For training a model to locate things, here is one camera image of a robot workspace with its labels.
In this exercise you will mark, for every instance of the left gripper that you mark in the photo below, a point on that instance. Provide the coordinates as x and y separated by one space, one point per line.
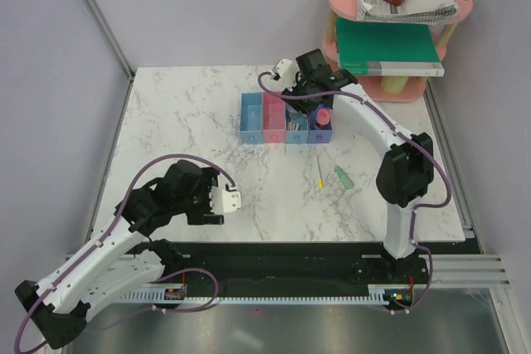
204 215

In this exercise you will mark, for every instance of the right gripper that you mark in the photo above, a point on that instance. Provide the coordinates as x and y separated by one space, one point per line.
304 108

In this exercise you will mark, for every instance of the pink cap glue bottle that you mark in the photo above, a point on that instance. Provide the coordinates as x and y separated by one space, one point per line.
322 118

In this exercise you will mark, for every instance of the clear paperclip jar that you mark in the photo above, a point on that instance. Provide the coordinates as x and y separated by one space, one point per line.
294 117

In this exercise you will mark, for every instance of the light blue drawer bin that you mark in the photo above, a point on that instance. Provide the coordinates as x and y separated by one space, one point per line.
296 137
251 126

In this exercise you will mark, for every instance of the pink drawer bin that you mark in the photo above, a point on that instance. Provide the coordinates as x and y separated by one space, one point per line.
273 119

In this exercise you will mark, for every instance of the green highlighter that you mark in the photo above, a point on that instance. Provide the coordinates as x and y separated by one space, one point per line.
344 178

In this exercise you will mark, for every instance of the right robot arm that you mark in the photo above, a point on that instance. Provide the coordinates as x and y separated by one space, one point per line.
405 172

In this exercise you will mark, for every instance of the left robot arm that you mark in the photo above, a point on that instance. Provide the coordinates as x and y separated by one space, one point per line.
121 256

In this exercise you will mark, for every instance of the green book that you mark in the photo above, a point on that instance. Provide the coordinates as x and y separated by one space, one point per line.
387 49

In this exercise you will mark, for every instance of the yellow cap white pen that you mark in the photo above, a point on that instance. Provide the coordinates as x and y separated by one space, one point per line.
320 178

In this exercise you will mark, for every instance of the yellow foam roll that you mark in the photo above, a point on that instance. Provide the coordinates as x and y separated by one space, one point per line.
394 85

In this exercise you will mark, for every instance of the pink three tier shelf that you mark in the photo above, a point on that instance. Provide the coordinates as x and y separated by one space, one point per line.
415 86

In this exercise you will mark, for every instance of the grey spiral notebook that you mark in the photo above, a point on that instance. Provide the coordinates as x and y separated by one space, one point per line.
430 12

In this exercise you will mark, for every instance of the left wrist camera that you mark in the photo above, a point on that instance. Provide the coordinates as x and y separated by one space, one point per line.
224 200

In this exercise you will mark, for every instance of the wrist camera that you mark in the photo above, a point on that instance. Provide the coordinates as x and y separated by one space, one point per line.
286 71
224 200

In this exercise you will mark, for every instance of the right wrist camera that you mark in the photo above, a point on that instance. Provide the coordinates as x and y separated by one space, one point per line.
286 71

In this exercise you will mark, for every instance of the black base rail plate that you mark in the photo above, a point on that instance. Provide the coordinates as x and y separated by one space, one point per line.
291 268

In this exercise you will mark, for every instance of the white cable duct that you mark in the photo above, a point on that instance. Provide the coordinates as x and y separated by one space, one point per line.
164 295

